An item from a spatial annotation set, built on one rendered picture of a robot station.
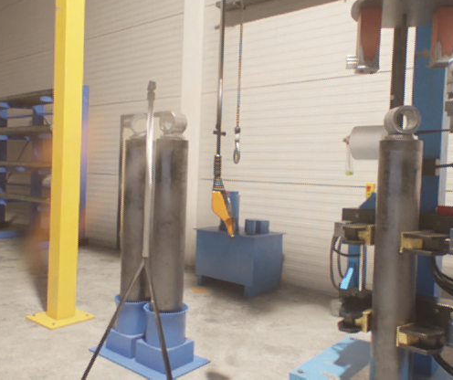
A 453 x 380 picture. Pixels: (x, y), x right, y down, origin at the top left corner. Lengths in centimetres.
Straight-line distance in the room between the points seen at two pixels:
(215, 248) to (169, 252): 204
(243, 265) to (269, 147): 149
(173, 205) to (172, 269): 41
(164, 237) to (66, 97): 158
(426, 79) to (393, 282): 123
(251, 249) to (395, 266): 232
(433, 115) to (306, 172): 236
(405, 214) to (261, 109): 327
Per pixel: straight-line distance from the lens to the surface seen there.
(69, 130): 385
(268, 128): 533
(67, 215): 385
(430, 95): 293
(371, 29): 256
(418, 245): 239
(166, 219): 282
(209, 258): 493
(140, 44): 720
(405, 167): 243
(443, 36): 264
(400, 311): 252
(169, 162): 280
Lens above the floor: 126
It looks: 1 degrees down
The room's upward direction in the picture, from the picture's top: 2 degrees clockwise
